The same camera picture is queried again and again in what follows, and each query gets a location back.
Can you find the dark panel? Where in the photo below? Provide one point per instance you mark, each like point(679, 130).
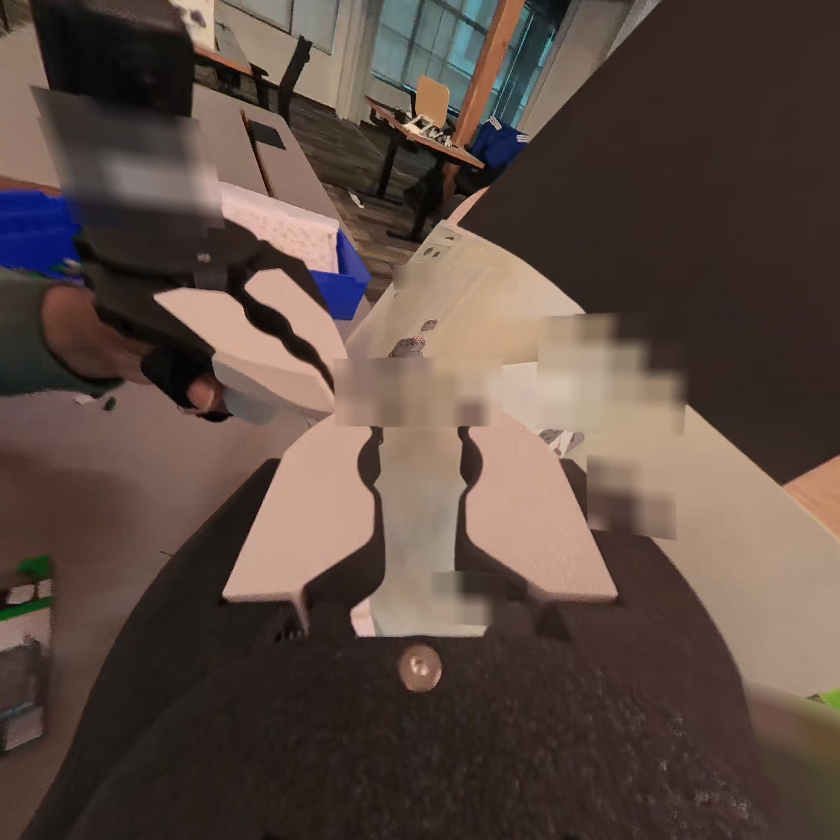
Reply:
point(689, 229)

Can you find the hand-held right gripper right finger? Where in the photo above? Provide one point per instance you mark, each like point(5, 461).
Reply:
point(531, 518)

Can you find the green toy set box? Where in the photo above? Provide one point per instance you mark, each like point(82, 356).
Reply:
point(807, 754)

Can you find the person's left hand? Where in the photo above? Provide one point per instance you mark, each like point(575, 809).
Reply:
point(85, 341)

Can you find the grey brick model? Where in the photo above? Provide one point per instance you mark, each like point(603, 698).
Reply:
point(26, 656)

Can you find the small black white brick piece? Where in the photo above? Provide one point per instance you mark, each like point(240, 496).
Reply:
point(86, 398)

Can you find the building instruction booklet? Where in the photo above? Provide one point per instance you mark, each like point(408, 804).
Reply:
point(472, 295)

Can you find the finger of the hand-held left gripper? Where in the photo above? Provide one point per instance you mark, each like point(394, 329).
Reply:
point(229, 334)
point(302, 308)

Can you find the brown wooden table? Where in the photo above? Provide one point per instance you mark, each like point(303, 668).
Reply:
point(433, 141)

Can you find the light wooden stand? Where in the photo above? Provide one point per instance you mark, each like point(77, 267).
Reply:
point(433, 98)

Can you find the blue striped jacket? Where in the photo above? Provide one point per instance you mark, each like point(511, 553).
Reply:
point(499, 148)

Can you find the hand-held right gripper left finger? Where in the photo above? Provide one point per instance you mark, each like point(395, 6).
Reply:
point(308, 518)

